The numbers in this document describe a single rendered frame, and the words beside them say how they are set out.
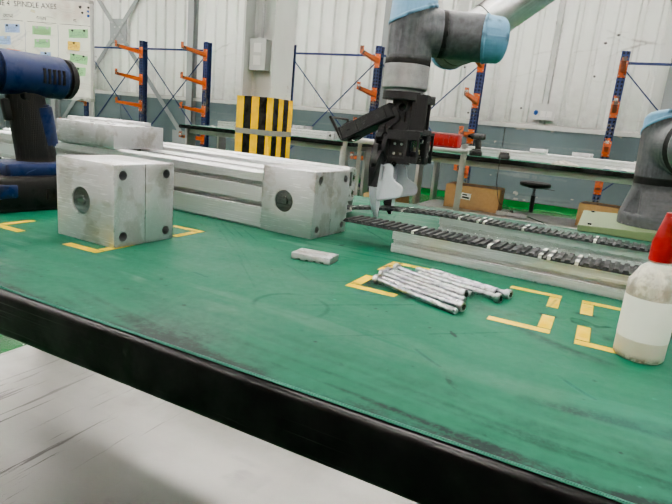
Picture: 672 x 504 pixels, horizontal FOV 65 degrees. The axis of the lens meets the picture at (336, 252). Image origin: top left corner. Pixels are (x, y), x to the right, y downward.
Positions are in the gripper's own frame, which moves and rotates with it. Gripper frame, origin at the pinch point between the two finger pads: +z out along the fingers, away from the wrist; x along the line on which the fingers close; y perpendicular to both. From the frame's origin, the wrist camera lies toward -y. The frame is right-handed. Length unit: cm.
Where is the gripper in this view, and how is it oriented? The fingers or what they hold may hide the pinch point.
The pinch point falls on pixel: (379, 207)
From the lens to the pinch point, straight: 95.8
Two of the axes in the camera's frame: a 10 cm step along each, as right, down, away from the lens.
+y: 8.6, 1.9, -4.7
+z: -0.9, 9.7, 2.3
